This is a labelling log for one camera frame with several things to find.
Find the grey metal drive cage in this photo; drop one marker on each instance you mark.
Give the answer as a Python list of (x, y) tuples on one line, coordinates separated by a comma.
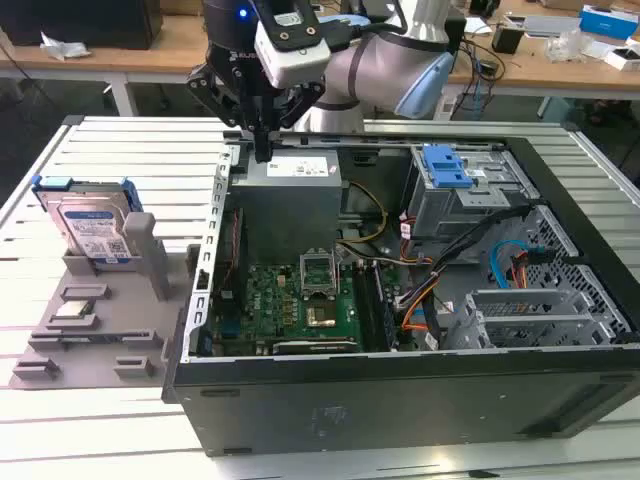
[(450, 210)]

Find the black graphics card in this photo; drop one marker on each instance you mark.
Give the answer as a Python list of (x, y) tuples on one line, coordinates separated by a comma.
[(310, 346)]

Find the black PC case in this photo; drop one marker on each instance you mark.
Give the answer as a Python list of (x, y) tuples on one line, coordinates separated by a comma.
[(350, 410)]

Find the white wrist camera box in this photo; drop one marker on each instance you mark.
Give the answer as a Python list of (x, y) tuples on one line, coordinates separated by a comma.
[(295, 65)]

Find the silver CPU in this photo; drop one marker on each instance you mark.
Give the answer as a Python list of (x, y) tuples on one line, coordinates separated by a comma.
[(72, 311)]

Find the grey parts rack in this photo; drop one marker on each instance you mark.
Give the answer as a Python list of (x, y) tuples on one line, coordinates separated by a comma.
[(100, 360)]

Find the RAM stick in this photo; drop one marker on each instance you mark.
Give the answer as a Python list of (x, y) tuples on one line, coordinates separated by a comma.
[(386, 305), (90, 341)]

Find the green motherboard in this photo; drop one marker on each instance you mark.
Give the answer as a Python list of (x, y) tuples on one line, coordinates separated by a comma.
[(280, 300)]

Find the blue cardboard box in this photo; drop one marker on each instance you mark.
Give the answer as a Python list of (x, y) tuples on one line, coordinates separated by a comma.
[(610, 22)]

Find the wooden desk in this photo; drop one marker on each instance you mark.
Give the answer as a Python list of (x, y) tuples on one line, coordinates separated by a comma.
[(150, 57)]

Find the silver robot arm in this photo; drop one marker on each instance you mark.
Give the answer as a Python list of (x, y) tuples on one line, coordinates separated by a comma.
[(370, 65)]

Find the CPU socket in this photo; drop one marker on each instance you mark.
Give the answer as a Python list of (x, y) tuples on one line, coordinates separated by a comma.
[(321, 316)]

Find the black RAM slot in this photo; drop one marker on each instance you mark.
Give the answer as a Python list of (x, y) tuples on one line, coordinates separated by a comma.
[(364, 305)]

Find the grey power supply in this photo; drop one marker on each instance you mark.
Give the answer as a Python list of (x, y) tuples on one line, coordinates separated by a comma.
[(285, 210)]

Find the crumpled white paper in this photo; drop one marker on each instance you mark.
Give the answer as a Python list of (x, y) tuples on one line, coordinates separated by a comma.
[(62, 47)]

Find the hard disk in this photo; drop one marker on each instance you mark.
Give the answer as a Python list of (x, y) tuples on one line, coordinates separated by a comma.
[(90, 225)]

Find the black box on desk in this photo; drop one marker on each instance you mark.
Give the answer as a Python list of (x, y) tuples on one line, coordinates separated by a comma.
[(75, 22)]

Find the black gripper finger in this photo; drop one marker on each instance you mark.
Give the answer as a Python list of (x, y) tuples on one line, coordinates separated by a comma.
[(307, 102), (202, 82)]

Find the grey metal disk bay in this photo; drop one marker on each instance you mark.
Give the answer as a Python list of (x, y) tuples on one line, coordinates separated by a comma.
[(525, 305)]

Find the blue plastic drive latch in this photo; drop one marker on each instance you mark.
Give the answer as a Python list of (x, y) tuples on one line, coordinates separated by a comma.
[(445, 167)]

